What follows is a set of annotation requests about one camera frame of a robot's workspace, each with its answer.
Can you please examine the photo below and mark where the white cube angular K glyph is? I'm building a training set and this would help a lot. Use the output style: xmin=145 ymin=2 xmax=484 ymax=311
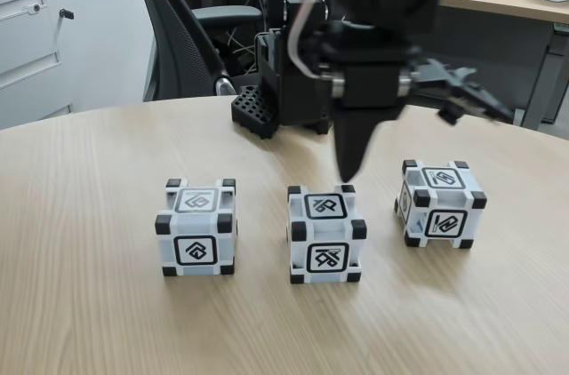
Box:
xmin=285 ymin=183 xmax=368 ymax=286

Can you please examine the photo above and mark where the white cube slanted N glyph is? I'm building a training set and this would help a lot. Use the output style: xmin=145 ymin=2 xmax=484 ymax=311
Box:
xmin=393 ymin=158 xmax=487 ymax=250

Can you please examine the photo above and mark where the white cube diamond glyph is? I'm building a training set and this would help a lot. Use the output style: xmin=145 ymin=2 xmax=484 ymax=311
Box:
xmin=154 ymin=177 xmax=239 ymax=281

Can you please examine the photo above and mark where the black mesh office chair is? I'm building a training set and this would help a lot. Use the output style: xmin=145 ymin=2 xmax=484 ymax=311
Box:
xmin=119 ymin=0 xmax=266 ymax=103

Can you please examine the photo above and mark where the white drawer cabinet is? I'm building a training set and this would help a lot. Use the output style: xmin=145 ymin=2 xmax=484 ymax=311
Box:
xmin=0 ymin=0 xmax=156 ymax=132

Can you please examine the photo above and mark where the white pink servo cable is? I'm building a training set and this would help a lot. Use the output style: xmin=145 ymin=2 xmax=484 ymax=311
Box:
xmin=286 ymin=0 xmax=339 ymax=81

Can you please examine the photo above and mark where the gripper camera module with board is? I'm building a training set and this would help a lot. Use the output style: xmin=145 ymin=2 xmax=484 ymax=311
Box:
xmin=408 ymin=57 xmax=517 ymax=127

